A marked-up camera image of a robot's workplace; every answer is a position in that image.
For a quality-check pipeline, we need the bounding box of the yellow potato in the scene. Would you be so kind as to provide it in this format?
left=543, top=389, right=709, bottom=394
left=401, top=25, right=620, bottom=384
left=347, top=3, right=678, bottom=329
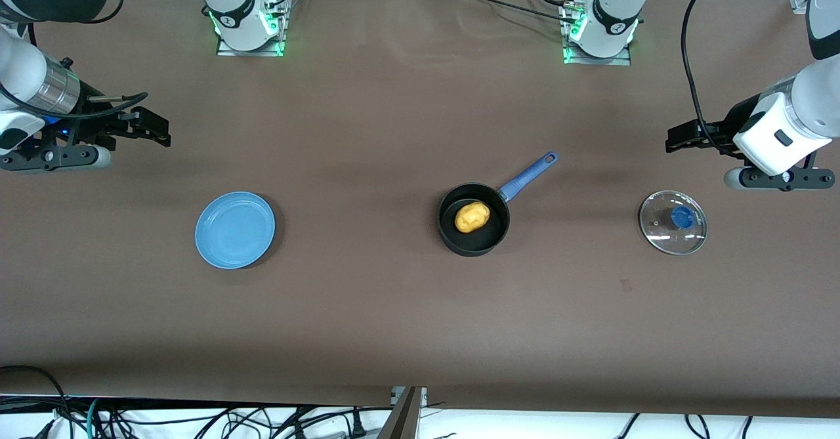
left=455, top=201, right=492, bottom=234

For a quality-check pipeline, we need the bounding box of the metal profile bar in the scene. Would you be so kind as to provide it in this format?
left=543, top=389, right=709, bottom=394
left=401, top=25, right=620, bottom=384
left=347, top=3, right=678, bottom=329
left=377, top=387, right=427, bottom=439

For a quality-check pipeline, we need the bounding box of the black cable with plug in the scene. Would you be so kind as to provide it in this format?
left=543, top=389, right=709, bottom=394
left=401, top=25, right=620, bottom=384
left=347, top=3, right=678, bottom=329
left=289, top=408, right=368, bottom=438

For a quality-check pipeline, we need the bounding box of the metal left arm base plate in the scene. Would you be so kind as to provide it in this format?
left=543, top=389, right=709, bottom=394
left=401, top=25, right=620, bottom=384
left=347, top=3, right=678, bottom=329
left=563, top=3, right=632, bottom=66

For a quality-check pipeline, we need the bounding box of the glass lid with blue knob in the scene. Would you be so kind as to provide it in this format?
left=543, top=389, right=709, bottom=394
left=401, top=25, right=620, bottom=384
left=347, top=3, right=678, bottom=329
left=639, top=190, right=708, bottom=256

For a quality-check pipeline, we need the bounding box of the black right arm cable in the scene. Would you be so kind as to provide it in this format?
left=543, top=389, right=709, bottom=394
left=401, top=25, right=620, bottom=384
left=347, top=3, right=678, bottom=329
left=0, top=0, right=150, bottom=121

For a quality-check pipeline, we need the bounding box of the brown table cover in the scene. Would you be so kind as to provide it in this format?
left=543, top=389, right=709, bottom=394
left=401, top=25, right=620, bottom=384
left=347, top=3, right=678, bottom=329
left=0, top=0, right=840, bottom=417

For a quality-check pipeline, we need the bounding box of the black looped cable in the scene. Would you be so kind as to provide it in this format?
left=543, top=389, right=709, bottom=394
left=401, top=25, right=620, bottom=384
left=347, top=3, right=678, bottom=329
left=0, top=365, right=70, bottom=439

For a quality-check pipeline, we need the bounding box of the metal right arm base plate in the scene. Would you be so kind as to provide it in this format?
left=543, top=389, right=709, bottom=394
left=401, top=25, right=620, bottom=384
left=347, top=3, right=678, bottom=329
left=217, top=0, right=287, bottom=57

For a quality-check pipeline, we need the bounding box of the black pot with blue handle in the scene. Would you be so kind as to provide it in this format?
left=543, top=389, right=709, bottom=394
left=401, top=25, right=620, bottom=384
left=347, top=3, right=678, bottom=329
left=438, top=151, right=559, bottom=257

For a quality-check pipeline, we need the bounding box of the blue round plate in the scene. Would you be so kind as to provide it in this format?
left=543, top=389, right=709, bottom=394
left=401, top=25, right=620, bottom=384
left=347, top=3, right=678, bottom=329
left=195, top=190, right=276, bottom=269

